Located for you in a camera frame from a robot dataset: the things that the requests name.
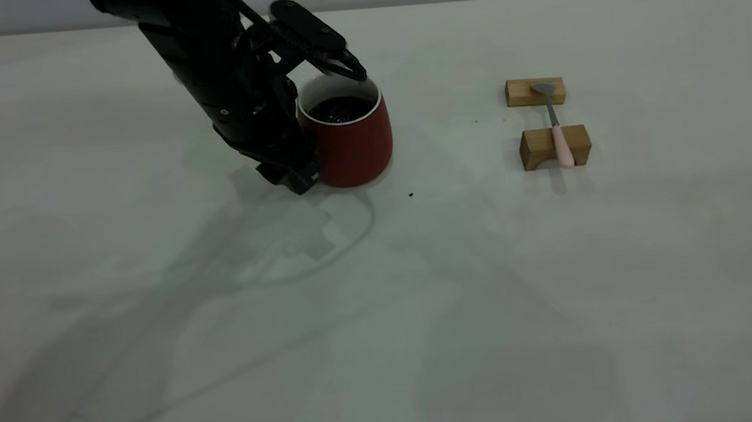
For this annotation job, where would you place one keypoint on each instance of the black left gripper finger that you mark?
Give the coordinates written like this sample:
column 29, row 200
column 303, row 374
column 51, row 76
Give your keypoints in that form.
column 311, row 166
column 281, row 176

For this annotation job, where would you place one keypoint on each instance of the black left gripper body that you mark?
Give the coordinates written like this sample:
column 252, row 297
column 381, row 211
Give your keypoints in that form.
column 242, row 108

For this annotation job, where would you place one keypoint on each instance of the red ceramic cup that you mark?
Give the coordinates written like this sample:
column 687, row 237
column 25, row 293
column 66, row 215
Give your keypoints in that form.
column 354, row 154

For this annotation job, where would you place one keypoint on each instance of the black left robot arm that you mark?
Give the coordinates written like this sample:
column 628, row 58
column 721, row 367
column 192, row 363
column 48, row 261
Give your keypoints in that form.
column 179, row 22

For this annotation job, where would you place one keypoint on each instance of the dark brown coffee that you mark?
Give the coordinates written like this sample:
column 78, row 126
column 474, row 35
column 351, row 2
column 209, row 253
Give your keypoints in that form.
column 342, row 110

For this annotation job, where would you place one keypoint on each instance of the flat rectangular wooden block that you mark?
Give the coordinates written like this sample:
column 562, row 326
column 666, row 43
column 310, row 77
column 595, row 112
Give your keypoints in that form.
column 519, row 93

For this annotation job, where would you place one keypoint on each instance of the arched wooden block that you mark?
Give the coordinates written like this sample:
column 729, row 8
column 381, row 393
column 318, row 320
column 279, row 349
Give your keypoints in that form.
column 536, row 143

